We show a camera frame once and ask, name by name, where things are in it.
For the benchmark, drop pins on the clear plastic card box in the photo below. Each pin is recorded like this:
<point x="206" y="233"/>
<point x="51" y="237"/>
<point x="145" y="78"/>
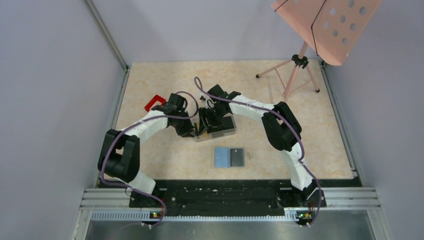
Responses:
<point x="212" y="136"/>

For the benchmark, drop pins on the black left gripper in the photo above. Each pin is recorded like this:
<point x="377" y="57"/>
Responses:
<point x="187" y="132"/>

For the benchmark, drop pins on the beige leather card holder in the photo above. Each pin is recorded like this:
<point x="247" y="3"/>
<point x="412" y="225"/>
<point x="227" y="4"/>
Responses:
<point x="229" y="157"/>

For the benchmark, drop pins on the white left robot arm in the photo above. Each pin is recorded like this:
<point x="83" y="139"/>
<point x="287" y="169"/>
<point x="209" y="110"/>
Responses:
<point x="119" y="160"/>

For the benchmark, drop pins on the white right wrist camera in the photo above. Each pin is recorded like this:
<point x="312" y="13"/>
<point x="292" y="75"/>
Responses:
<point x="208" y="102"/>

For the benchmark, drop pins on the yellow card stack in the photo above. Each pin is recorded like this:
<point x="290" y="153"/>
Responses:
<point x="200" y="130"/>

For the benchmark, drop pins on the red plastic frame block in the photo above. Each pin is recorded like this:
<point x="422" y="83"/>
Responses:
<point x="156" y="100"/>

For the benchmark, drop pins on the pink music stand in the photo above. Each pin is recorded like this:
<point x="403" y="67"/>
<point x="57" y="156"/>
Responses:
<point x="329" y="27"/>

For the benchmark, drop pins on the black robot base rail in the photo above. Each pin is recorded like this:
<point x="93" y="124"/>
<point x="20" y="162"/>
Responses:
<point x="227" y="198"/>

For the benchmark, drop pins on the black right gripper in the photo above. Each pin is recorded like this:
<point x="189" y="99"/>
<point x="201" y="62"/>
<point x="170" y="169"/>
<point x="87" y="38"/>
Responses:
<point x="203" y="113"/>

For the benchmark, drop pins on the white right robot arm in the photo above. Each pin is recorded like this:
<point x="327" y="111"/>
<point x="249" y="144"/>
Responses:
<point x="282" y="129"/>

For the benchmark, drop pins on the black card stack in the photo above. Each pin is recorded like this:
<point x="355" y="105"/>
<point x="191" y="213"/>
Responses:
<point x="227" y="123"/>

